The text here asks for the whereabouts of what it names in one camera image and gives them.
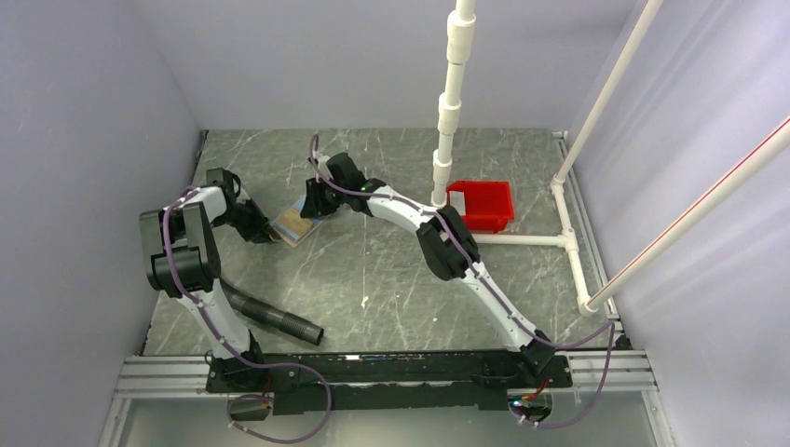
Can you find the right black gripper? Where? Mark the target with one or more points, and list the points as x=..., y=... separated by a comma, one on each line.
x=314, y=206

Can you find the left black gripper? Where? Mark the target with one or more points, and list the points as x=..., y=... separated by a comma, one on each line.
x=261, y=232

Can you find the white credit card stack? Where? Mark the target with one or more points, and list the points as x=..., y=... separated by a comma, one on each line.
x=458, y=201

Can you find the gold VIP credit card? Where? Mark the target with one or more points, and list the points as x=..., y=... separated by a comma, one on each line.
x=293, y=224

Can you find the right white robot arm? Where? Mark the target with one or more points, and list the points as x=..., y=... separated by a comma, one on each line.
x=448, y=248

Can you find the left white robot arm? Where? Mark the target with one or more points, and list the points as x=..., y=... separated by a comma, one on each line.
x=181, y=258

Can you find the red plastic bin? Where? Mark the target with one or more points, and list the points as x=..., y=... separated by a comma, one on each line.
x=489, y=204

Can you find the white diagonal pole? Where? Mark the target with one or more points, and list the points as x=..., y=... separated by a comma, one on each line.
x=646, y=15

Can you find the white pole with red stripe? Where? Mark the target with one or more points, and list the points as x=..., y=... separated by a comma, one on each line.
x=754, y=161

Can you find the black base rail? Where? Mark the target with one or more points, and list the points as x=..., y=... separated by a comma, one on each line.
x=382, y=381

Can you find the white PVC pipe frame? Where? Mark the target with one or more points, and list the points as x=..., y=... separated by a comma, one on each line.
x=518, y=78

